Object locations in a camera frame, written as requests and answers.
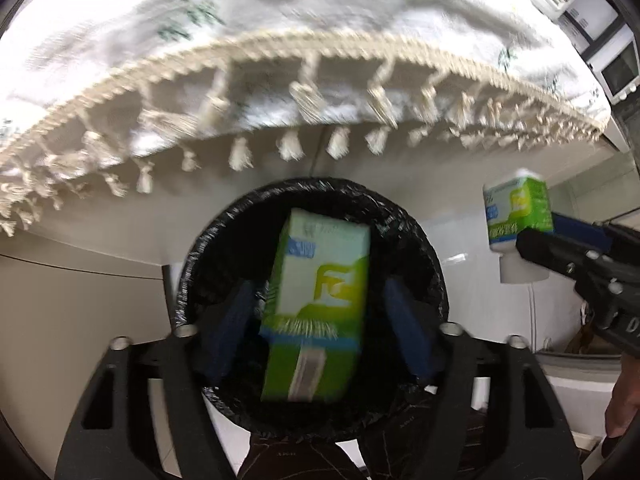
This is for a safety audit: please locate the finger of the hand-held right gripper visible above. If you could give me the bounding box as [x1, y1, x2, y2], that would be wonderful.
[552, 212, 613, 261]
[515, 229, 592, 282]

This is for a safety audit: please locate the person's right hand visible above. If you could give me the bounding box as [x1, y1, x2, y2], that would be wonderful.
[604, 355, 640, 442]

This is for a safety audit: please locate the green and white carton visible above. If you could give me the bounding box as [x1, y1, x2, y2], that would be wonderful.
[260, 208, 372, 403]
[482, 170, 555, 253]

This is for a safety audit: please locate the white microwave oven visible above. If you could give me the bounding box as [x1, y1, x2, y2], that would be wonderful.
[585, 30, 640, 103]

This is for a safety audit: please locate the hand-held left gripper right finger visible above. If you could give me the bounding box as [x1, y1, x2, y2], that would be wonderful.
[382, 277, 585, 480]

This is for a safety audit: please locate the white floral fringed tablecloth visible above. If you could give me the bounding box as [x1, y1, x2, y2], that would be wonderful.
[0, 0, 613, 238]

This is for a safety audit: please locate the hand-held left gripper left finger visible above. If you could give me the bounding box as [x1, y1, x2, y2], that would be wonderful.
[54, 280, 266, 480]

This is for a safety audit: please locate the white round container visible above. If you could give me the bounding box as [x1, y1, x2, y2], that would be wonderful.
[532, 350, 625, 441]

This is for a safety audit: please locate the black bag lined bin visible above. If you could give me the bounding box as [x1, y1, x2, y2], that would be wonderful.
[170, 177, 451, 443]

